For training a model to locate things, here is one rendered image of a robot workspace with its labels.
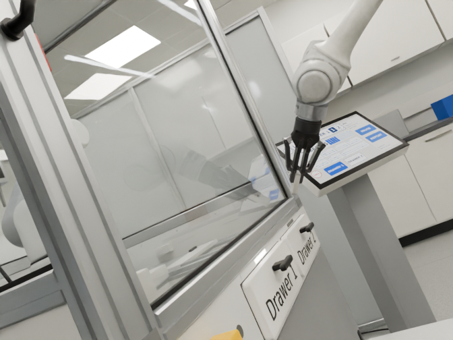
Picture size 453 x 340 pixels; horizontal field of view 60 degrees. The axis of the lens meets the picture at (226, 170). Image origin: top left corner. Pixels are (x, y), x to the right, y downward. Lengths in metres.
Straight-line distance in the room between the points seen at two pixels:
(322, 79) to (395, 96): 3.62
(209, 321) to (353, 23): 0.69
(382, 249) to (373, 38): 2.76
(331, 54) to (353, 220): 0.95
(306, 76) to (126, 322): 0.63
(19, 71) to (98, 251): 0.23
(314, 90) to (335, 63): 0.08
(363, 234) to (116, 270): 1.36
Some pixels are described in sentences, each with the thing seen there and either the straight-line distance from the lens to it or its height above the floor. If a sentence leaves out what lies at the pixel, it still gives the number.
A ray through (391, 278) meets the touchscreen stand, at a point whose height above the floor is 0.49.
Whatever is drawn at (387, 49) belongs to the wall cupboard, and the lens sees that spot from 4.19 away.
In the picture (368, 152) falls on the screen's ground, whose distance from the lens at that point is 1.72.
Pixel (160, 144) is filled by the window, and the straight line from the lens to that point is 0.71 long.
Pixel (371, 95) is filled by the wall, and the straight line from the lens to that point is 4.47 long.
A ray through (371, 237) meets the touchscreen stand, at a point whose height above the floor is 0.68.
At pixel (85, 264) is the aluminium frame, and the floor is 1.08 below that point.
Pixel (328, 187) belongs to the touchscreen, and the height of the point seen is 0.95.
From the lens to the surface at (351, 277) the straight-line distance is 2.56.
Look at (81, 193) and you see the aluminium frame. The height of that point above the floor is 1.16.
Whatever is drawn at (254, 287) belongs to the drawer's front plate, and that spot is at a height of 0.91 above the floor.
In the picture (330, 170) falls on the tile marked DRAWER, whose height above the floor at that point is 1.01.
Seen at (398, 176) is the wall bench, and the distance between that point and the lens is 3.76.
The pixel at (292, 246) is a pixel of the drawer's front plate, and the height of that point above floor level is 0.90.
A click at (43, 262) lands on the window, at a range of 0.51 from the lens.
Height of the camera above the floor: 1.09
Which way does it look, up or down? 3 degrees up
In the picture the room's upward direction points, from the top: 24 degrees counter-clockwise
